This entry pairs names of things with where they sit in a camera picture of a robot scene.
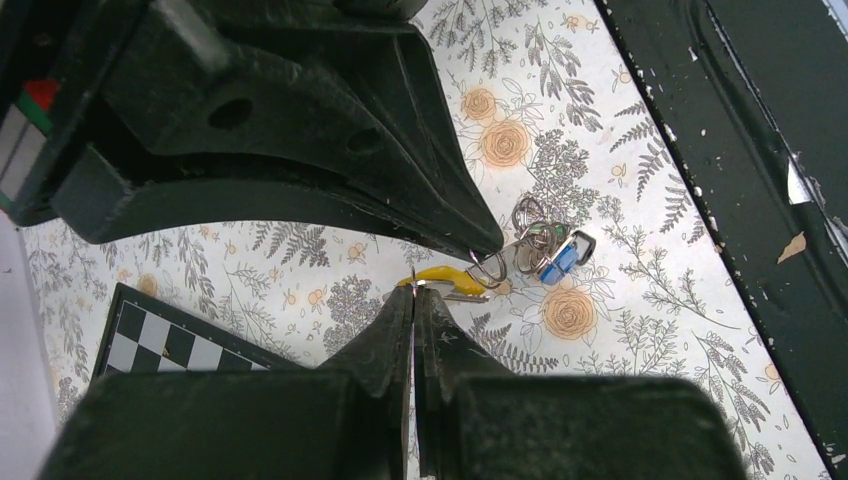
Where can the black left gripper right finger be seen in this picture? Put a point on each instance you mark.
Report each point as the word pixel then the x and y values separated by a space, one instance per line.
pixel 478 420

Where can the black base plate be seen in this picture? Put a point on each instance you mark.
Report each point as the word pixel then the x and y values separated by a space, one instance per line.
pixel 751 97

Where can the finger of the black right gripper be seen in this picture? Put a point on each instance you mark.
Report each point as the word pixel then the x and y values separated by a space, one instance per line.
pixel 252 205
pixel 332 85

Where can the floral table mat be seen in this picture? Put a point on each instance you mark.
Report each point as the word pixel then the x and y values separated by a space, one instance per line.
pixel 545 107

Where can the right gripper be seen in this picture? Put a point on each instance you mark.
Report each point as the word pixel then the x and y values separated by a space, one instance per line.
pixel 84 89

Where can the black and silver chessboard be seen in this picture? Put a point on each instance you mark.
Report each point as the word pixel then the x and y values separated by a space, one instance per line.
pixel 145 335

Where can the blue key tag with key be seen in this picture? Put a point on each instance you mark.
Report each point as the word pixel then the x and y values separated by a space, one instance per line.
pixel 576 250

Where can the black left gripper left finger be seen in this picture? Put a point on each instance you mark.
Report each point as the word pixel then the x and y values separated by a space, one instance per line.
pixel 345 419

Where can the grey metal key holder plate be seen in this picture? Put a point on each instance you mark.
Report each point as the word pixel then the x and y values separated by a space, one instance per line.
pixel 524 255

